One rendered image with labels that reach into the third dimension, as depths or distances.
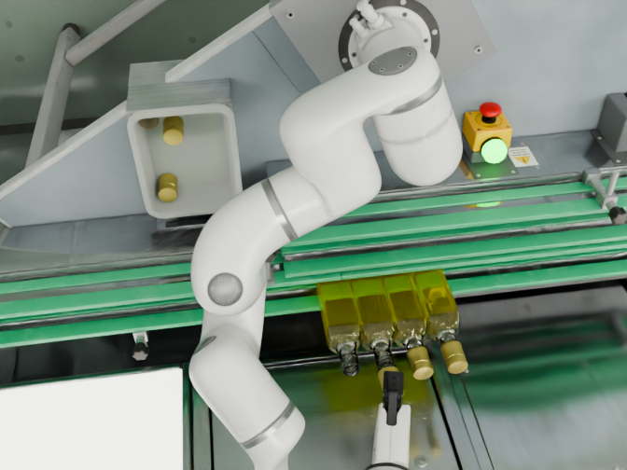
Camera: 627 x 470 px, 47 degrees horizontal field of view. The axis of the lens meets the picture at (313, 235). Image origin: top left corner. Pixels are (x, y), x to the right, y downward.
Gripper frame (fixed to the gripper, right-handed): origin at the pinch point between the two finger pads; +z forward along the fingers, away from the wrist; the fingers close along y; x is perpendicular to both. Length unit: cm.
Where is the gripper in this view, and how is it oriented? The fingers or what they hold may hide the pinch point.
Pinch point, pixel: (392, 390)
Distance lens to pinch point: 119.2
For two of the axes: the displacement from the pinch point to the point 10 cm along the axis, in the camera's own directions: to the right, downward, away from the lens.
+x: -9.9, -0.6, 1.1
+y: -0.3, -7.4, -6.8
